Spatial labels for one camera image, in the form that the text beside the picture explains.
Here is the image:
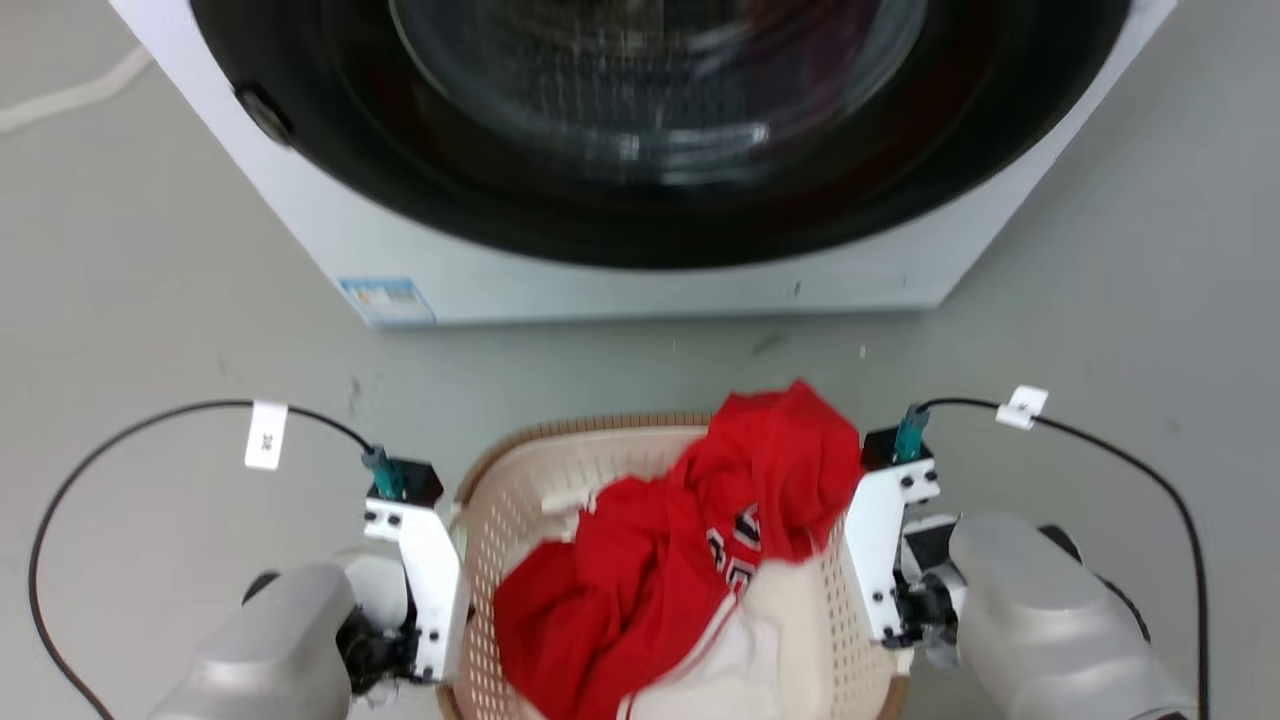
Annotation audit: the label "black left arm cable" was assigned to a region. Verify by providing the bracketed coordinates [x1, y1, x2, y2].
[28, 400, 393, 720]

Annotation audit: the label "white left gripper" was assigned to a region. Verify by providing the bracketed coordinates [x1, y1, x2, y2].
[340, 497, 473, 693]

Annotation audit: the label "white left cable tag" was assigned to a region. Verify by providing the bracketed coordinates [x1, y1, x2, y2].
[244, 400, 290, 472]

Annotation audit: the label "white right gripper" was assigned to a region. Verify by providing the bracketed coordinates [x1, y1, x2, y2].
[842, 460, 963, 651]

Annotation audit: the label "beige perforated plastic laundry basket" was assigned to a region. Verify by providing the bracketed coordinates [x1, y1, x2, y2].
[437, 411, 911, 720]

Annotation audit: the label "black round washing machine door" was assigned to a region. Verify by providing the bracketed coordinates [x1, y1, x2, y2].
[189, 0, 1137, 270]

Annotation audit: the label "white strip on floor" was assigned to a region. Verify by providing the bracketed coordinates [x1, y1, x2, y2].
[0, 44, 154, 135]

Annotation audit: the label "white front-load washing machine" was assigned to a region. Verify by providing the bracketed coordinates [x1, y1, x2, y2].
[108, 0, 1179, 330]

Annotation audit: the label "blue energy label sticker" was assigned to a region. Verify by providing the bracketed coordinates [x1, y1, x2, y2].
[338, 277, 438, 327]

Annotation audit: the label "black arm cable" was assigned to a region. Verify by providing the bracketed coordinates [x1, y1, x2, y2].
[896, 397, 1211, 720]
[28, 400, 393, 720]

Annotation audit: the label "white right cable tag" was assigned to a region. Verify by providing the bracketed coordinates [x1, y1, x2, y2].
[995, 386, 1050, 432]

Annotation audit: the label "red sports jersey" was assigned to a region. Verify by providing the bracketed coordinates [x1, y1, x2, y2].
[493, 379, 864, 720]

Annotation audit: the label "white cloth garment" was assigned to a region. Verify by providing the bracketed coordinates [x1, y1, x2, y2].
[615, 556, 829, 720]

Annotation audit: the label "white cable tag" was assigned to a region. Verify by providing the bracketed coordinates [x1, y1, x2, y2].
[244, 400, 290, 472]
[995, 386, 1050, 432]

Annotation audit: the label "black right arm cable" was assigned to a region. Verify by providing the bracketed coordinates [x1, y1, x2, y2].
[896, 397, 1211, 720]

